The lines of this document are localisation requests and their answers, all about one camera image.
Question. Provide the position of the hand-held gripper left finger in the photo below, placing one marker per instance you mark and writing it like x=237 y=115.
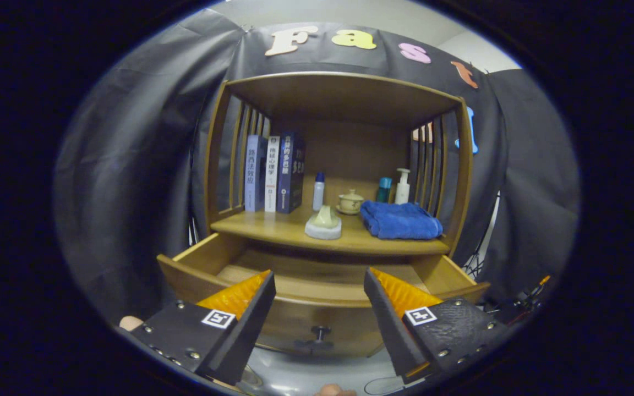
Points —
x=251 y=324

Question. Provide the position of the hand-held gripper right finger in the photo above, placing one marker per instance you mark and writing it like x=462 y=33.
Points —
x=391 y=324

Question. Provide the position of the wooden drawer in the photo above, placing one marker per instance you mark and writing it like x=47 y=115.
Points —
x=322 y=313

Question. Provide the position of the wooden countertop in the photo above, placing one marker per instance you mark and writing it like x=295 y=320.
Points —
x=273 y=225

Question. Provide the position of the wooden cabinet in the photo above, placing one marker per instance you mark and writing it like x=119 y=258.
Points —
x=344 y=99

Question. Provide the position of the blue towel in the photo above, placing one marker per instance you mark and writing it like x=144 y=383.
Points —
x=399 y=221

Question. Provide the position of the black backdrop stand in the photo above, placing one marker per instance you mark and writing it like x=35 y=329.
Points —
x=475 y=261

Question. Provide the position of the black orange device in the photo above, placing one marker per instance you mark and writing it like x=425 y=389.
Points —
x=507 y=313

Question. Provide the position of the beige lidded teacup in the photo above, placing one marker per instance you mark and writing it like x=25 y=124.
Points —
x=350 y=203

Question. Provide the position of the white pump bottle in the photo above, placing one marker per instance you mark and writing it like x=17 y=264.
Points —
x=402 y=192

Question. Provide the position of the teal bottle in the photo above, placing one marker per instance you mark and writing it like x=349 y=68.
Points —
x=384 y=191

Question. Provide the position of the white bottle blue cap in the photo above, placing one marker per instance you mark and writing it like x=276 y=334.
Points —
x=318 y=195

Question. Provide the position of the light blue book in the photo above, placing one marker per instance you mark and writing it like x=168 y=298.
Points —
x=252 y=176

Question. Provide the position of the white book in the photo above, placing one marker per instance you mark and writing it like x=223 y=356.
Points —
x=272 y=176

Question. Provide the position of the dark blue book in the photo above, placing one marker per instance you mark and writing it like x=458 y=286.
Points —
x=287 y=176

